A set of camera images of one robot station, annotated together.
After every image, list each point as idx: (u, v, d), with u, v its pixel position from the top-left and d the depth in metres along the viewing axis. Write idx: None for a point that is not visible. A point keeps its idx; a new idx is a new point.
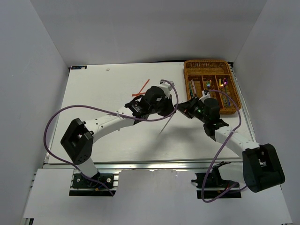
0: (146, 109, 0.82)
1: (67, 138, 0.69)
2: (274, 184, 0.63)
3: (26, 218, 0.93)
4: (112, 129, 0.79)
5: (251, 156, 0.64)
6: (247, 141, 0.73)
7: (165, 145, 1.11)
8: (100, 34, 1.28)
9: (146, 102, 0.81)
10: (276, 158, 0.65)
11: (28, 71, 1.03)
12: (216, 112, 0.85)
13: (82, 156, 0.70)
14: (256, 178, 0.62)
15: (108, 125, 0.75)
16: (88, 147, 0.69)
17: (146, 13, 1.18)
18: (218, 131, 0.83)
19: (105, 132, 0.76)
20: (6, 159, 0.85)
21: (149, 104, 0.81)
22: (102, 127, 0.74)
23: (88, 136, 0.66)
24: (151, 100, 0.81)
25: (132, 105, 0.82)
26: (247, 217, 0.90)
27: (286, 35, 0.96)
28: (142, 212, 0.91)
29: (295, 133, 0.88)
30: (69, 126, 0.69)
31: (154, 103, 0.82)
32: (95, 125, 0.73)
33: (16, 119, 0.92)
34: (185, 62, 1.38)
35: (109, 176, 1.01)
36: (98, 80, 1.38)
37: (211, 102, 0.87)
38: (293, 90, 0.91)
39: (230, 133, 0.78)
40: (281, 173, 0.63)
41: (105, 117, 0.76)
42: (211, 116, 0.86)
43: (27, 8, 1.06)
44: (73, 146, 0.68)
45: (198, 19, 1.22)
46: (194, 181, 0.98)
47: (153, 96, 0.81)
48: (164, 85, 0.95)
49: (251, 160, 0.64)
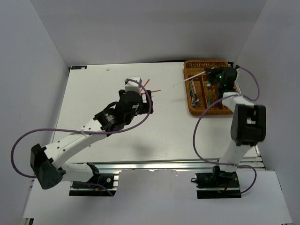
0: (120, 119, 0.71)
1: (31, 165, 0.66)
2: (253, 139, 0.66)
3: (26, 218, 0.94)
4: (81, 146, 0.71)
5: (241, 109, 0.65)
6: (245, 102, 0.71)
7: (165, 144, 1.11)
8: (100, 34, 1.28)
9: (119, 110, 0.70)
10: (264, 117, 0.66)
11: (28, 71, 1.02)
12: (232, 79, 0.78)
13: (52, 180, 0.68)
14: (238, 128, 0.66)
15: (71, 147, 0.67)
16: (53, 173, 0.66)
17: (146, 13, 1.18)
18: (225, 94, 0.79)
19: (69, 153, 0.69)
20: (6, 160, 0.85)
21: (123, 113, 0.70)
22: (64, 151, 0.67)
23: (47, 166, 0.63)
24: (124, 109, 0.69)
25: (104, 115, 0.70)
26: (247, 217, 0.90)
27: (286, 35, 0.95)
28: (142, 212, 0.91)
29: (295, 133, 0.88)
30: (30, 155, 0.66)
31: (130, 111, 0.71)
32: (56, 150, 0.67)
33: (16, 119, 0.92)
34: (185, 62, 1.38)
35: (109, 176, 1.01)
36: (98, 80, 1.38)
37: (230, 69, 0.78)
38: (293, 90, 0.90)
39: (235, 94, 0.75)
40: (263, 132, 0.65)
41: (67, 138, 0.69)
42: (226, 83, 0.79)
43: (27, 8, 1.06)
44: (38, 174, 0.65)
45: (198, 19, 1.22)
46: (194, 180, 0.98)
47: (128, 105, 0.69)
48: (130, 84, 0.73)
49: (239, 112, 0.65)
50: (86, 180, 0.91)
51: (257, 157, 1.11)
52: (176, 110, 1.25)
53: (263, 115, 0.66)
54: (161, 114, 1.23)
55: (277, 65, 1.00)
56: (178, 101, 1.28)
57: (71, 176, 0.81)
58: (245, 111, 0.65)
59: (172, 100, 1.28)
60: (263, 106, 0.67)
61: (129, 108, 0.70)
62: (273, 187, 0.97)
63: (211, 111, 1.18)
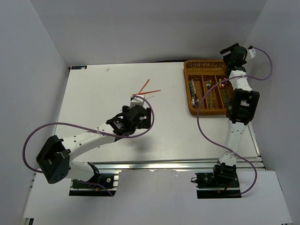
0: (128, 126, 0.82)
1: (43, 155, 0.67)
2: (244, 117, 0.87)
3: (26, 218, 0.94)
4: (92, 146, 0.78)
5: (238, 93, 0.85)
6: (244, 86, 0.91)
7: (165, 144, 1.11)
8: (100, 34, 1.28)
9: (128, 119, 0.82)
10: (256, 102, 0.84)
11: (28, 72, 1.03)
12: (240, 55, 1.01)
13: (58, 174, 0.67)
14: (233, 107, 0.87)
15: (87, 142, 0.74)
16: (65, 166, 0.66)
17: (146, 13, 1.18)
18: (233, 71, 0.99)
19: (83, 149, 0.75)
20: (6, 159, 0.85)
21: (131, 122, 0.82)
22: (80, 145, 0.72)
23: (65, 155, 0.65)
24: (133, 119, 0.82)
25: (115, 122, 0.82)
26: (246, 217, 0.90)
27: (286, 35, 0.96)
28: (142, 212, 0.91)
29: (295, 133, 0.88)
30: (46, 144, 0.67)
31: (137, 122, 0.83)
32: (73, 143, 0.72)
33: (16, 119, 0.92)
34: (185, 62, 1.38)
35: (109, 176, 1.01)
36: (98, 80, 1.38)
37: (241, 48, 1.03)
38: (293, 90, 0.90)
39: (240, 76, 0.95)
40: (252, 113, 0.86)
41: (84, 135, 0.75)
42: (236, 57, 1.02)
43: (27, 8, 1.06)
44: (48, 165, 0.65)
45: (198, 19, 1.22)
46: (194, 180, 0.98)
47: (137, 115, 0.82)
48: (136, 100, 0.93)
49: (235, 96, 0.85)
50: (88, 179, 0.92)
51: (257, 157, 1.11)
52: (176, 110, 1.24)
53: (256, 99, 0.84)
54: (161, 113, 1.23)
55: (277, 65, 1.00)
56: (178, 101, 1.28)
57: (75, 174, 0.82)
58: (241, 94, 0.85)
59: (172, 100, 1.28)
60: (258, 93, 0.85)
61: (137, 118, 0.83)
62: (273, 187, 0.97)
63: (212, 110, 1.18)
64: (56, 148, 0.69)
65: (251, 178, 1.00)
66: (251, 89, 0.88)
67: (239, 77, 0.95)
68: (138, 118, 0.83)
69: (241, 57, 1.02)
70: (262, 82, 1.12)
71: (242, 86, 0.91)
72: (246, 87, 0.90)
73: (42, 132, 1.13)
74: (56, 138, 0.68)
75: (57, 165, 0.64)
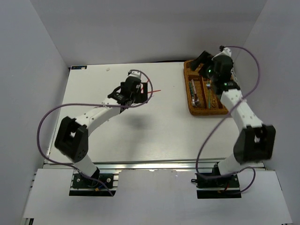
0: (127, 95, 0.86)
1: (61, 138, 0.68)
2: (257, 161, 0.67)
3: (26, 218, 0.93)
4: (101, 121, 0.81)
5: (250, 133, 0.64)
6: (251, 116, 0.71)
7: (165, 144, 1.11)
8: (100, 34, 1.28)
9: (127, 89, 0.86)
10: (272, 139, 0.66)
11: (28, 72, 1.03)
12: (227, 69, 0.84)
13: (80, 151, 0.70)
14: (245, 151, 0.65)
15: (98, 116, 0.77)
16: (85, 141, 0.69)
17: (146, 13, 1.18)
18: (227, 94, 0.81)
19: (95, 124, 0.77)
20: (6, 158, 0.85)
21: (130, 91, 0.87)
22: (93, 119, 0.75)
23: (83, 129, 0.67)
24: (131, 88, 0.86)
25: (114, 94, 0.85)
26: (246, 217, 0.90)
27: (286, 35, 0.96)
28: (142, 212, 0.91)
29: (295, 133, 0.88)
30: (62, 127, 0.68)
31: (134, 91, 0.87)
32: (86, 119, 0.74)
33: (16, 119, 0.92)
34: (185, 62, 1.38)
35: (109, 176, 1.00)
36: (98, 80, 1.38)
37: (227, 59, 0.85)
38: (293, 90, 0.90)
39: (239, 102, 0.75)
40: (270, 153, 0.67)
41: (93, 110, 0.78)
42: (222, 74, 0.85)
43: (27, 8, 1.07)
44: (69, 145, 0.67)
45: (198, 19, 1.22)
46: (194, 181, 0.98)
47: (134, 84, 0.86)
48: (133, 73, 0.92)
49: (247, 138, 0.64)
50: (93, 173, 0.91)
51: None
52: (176, 110, 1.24)
53: (271, 137, 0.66)
54: (161, 114, 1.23)
55: (277, 65, 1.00)
56: (178, 101, 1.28)
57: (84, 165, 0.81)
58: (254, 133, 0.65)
59: (172, 100, 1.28)
60: (272, 126, 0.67)
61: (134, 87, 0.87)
62: (273, 187, 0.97)
63: (212, 110, 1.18)
64: (71, 129, 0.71)
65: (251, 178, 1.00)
66: (262, 122, 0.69)
67: (238, 103, 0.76)
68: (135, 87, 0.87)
69: (229, 70, 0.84)
70: (263, 80, 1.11)
71: (248, 118, 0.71)
72: (255, 119, 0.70)
73: (42, 132, 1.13)
74: (69, 118, 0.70)
75: (79, 141, 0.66)
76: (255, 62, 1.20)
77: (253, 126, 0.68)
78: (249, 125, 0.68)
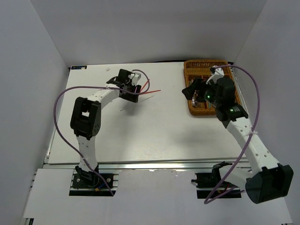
0: (123, 81, 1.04)
1: (77, 117, 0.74)
2: (272, 199, 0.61)
3: (26, 218, 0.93)
4: (105, 102, 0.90)
5: (266, 179, 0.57)
6: (265, 155, 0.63)
7: (165, 144, 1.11)
8: (100, 34, 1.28)
9: (122, 77, 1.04)
10: (289, 180, 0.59)
11: (28, 72, 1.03)
12: (231, 93, 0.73)
13: (95, 125, 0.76)
14: (260, 194, 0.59)
15: (105, 96, 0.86)
16: (99, 115, 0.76)
17: (146, 13, 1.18)
18: (235, 124, 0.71)
19: (102, 103, 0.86)
20: (6, 158, 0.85)
21: (124, 78, 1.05)
22: (101, 98, 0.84)
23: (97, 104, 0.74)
24: (125, 76, 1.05)
25: (112, 81, 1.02)
26: (246, 217, 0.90)
27: (286, 35, 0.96)
28: (142, 212, 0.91)
29: (295, 132, 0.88)
30: (75, 107, 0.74)
31: (127, 78, 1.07)
32: (95, 97, 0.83)
33: (16, 119, 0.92)
34: (185, 62, 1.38)
35: (109, 176, 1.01)
36: (97, 80, 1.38)
37: (228, 82, 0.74)
38: (293, 90, 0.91)
39: (250, 134, 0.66)
40: (285, 192, 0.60)
41: (99, 92, 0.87)
42: (225, 99, 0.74)
43: (27, 8, 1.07)
44: (86, 121, 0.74)
45: (198, 19, 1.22)
46: (194, 181, 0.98)
47: (127, 72, 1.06)
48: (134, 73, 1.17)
49: (263, 183, 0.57)
50: (94, 167, 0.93)
51: None
52: (176, 110, 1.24)
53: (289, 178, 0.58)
54: (161, 114, 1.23)
55: (277, 65, 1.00)
56: (178, 101, 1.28)
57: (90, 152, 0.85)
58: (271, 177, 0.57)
59: (172, 100, 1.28)
60: (289, 166, 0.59)
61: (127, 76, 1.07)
62: None
63: (212, 110, 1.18)
64: (85, 107, 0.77)
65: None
66: (278, 163, 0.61)
67: (249, 137, 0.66)
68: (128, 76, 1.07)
69: (233, 93, 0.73)
70: (263, 80, 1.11)
71: (262, 157, 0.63)
72: (269, 159, 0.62)
73: (42, 132, 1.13)
74: (81, 97, 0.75)
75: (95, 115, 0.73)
76: (255, 62, 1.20)
77: (269, 168, 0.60)
78: (265, 167, 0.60)
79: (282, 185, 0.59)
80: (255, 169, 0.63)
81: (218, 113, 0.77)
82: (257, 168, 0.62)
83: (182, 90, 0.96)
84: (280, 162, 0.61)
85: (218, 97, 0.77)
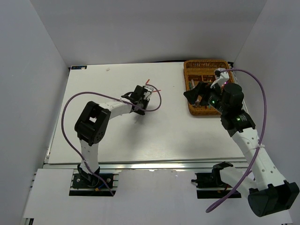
0: (137, 99, 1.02)
1: (84, 119, 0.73)
2: (273, 212, 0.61)
3: (26, 218, 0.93)
4: (115, 113, 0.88)
5: (272, 197, 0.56)
6: (271, 171, 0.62)
7: (166, 144, 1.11)
8: (100, 34, 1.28)
9: (136, 94, 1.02)
10: (294, 198, 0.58)
11: (28, 72, 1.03)
12: (238, 101, 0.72)
13: (100, 132, 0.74)
14: (264, 209, 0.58)
15: (117, 107, 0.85)
16: (105, 123, 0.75)
17: (146, 13, 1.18)
18: (241, 135, 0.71)
19: (113, 113, 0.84)
20: (6, 158, 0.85)
21: (139, 96, 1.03)
22: (113, 108, 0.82)
23: (106, 111, 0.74)
24: (140, 93, 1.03)
25: (126, 96, 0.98)
26: (246, 217, 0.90)
27: (286, 35, 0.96)
28: (142, 213, 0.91)
29: (296, 132, 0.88)
30: (85, 109, 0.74)
31: (142, 96, 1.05)
32: (107, 106, 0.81)
33: (16, 119, 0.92)
34: (185, 62, 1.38)
35: (109, 176, 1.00)
36: (97, 80, 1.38)
37: (236, 89, 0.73)
38: (293, 90, 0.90)
39: (257, 148, 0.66)
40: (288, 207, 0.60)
41: (112, 102, 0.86)
42: (232, 106, 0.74)
43: (27, 8, 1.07)
44: (90, 126, 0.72)
45: (198, 19, 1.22)
46: (194, 181, 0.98)
47: (142, 90, 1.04)
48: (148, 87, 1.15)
49: (267, 200, 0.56)
50: (94, 170, 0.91)
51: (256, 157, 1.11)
52: (176, 110, 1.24)
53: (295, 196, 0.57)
54: (161, 114, 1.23)
55: (277, 65, 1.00)
56: (178, 101, 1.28)
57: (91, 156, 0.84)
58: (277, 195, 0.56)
59: (172, 100, 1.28)
60: (296, 184, 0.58)
61: (142, 94, 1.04)
62: None
63: (212, 110, 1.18)
64: (94, 113, 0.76)
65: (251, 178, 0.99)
66: (285, 180, 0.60)
67: (256, 150, 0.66)
68: (143, 94, 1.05)
69: (240, 101, 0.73)
70: (264, 80, 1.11)
71: (268, 173, 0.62)
72: (276, 175, 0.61)
73: (42, 133, 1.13)
74: (93, 102, 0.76)
75: (102, 121, 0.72)
76: (255, 62, 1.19)
77: (275, 186, 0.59)
78: (271, 184, 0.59)
79: (287, 202, 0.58)
80: (259, 184, 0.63)
81: (224, 120, 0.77)
82: (262, 184, 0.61)
83: (185, 92, 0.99)
84: (286, 180, 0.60)
85: (224, 103, 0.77)
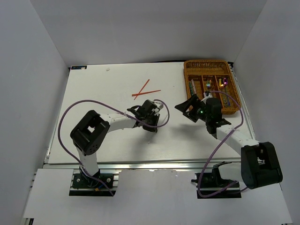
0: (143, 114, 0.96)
1: (81, 128, 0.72)
2: (268, 182, 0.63)
3: (26, 218, 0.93)
4: (118, 126, 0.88)
5: (250, 152, 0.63)
6: (246, 139, 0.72)
7: (166, 144, 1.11)
8: (100, 33, 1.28)
9: (143, 110, 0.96)
10: (274, 155, 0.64)
11: (28, 72, 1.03)
12: (218, 110, 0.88)
13: (94, 145, 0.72)
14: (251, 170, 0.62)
15: (118, 120, 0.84)
16: (102, 136, 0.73)
17: (146, 13, 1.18)
18: (220, 129, 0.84)
19: (113, 126, 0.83)
20: (6, 158, 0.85)
21: (146, 112, 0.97)
22: (114, 121, 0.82)
23: (105, 124, 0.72)
24: (147, 109, 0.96)
25: (133, 109, 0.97)
26: (246, 217, 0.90)
27: (286, 36, 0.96)
28: (142, 212, 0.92)
29: (295, 133, 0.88)
30: (85, 117, 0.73)
31: (150, 112, 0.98)
32: (108, 118, 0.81)
33: (16, 119, 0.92)
34: (185, 62, 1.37)
35: (109, 176, 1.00)
36: (97, 80, 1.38)
37: (215, 101, 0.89)
38: (294, 90, 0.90)
39: (231, 130, 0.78)
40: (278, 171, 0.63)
41: (115, 114, 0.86)
42: (213, 115, 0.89)
43: (27, 8, 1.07)
44: (86, 136, 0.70)
45: (198, 19, 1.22)
46: (194, 181, 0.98)
47: (150, 106, 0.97)
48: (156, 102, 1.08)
49: (247, 156, 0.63)
50: (90, 175, 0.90)
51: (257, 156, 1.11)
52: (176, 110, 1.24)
53: (273, 153, 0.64)
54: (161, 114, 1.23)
55: (277, 65, 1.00)
56: (178, 101, 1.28)
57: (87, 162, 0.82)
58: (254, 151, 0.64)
59: (172, 100, 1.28)
60: (269, 142, 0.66)
61: (150, 110, 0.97)
62: (273, 187, 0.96)
63: None
64: (93, 123, 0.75)
65: (243, 188, 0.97)
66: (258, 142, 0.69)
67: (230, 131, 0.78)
68: (151, 110, 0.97)
69: (220, 110, 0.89)
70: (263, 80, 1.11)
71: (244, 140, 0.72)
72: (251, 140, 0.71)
73: (42, 132, 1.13)
74: (94, 112, 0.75)
75: (99, 133, 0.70)
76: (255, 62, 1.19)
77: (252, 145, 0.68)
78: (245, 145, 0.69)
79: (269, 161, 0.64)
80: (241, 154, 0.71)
81: (208, 127, 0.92)
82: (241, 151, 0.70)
83: (176, 105, 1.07)
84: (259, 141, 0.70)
85: (207, 114, 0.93)
